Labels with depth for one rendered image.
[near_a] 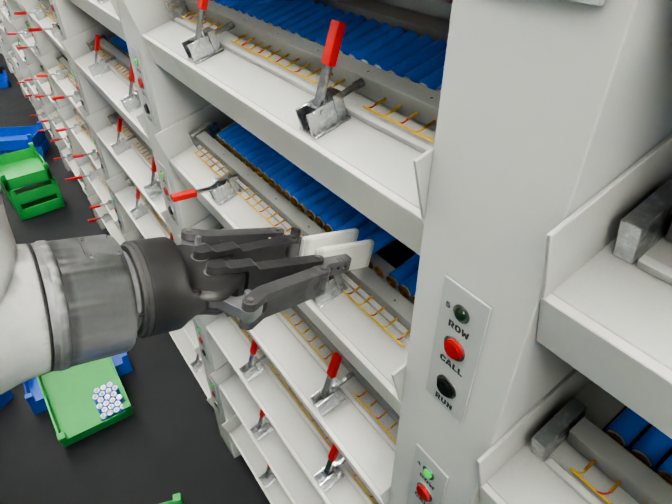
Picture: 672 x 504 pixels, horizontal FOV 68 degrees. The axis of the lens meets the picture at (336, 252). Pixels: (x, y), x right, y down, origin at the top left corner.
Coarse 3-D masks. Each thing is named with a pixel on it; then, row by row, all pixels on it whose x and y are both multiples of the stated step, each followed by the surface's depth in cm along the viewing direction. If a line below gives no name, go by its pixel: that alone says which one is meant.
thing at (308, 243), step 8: (328, 232) 50; (336, 232) 51; (344, 232) 51; (352, 232) 52; (304, 240) 48; (312, 240) 48; (320, 240) 49; (328, 240) 50; (336, 240) 51; (344, 240) 51; (352, 240) 52; (304, 248) 48; (312, 248) 49
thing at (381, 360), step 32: (192, 128) 85; (224, 128) 89; (192, 160) 84; (224, 224) 75; (256, 224) 69; (320, 320) 56; (352, 320) 54; (384, 320) 53; (352, 352) 51; (384, 352) 50; (384, 384) 48
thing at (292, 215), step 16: (208, 144) 81; (208, 160) 81; (224, 160) 77; (240, 176) 74; (256, 176) 72; (256, 192) 71; (272, 192) 69; (272, 208) 69; (288, 208) 66; (272, 224) 66; (304, 224) 63; (352, 272) 55; (368, 272) 55; (368, 288) 54; (384, 288) 53; (384, 304) 52; (400, 304) 51; (400, 320) 51
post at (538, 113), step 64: (512, 0) 23; (640, 0) 19; (448, 64) 28; (512, 64) 24; (576, 64) 22; (640, 64) 22; (448, 128) 29; (512, 128) 26; (576, 128) 23; (640, 128) 25; (448, 192) 31; (512, 192) 27; (576, 192) 24; (448, 256) 33; (512, 256) 29; (512, 320) 30; (512, 384) 33; (448, 448) 42
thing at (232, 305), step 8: (232, 296) 39; (240, 296) 39; (216, 304) 39; (224, 304) 38; (232, 304) 38; (240, 304) 38; (232, 312) 38; (240, 312) 38; (256, 312) 38; (248, 320) 38
